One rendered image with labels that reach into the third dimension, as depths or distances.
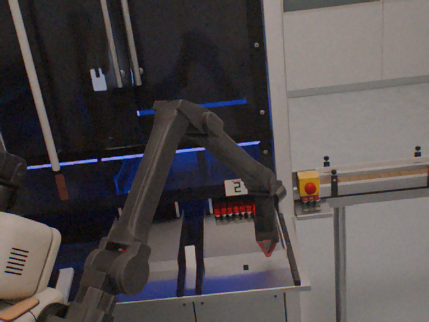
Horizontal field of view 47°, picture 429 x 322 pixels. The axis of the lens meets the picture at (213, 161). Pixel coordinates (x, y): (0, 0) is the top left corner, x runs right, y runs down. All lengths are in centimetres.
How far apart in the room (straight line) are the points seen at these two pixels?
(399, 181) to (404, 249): 134
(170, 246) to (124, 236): 75
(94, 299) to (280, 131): 96
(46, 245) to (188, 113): 39
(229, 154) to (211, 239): 54
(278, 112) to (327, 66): 482
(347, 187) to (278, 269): 52
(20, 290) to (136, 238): 23
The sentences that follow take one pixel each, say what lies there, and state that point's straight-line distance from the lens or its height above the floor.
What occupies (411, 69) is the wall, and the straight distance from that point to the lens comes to 678.
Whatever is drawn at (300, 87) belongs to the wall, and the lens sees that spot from 645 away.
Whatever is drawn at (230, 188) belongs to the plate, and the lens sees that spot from 174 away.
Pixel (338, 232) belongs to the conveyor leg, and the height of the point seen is 71.
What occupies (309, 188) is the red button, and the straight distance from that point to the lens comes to 174.
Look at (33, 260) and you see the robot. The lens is 100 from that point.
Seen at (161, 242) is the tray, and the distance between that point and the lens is 175.
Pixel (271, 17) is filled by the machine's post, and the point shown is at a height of 158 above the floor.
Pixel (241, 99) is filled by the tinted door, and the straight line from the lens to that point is 164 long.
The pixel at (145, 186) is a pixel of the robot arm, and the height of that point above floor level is 137.
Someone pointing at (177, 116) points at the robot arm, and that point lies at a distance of 106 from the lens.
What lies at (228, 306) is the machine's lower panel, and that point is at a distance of 202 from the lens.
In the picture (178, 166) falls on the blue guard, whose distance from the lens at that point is 171.
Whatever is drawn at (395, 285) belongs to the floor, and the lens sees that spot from 297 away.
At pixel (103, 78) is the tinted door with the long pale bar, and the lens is 166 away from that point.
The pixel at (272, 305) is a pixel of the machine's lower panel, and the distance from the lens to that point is 203.
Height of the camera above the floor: 177
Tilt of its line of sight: 22 degrees down
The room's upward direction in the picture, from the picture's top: 7 degrees counter-clockwise
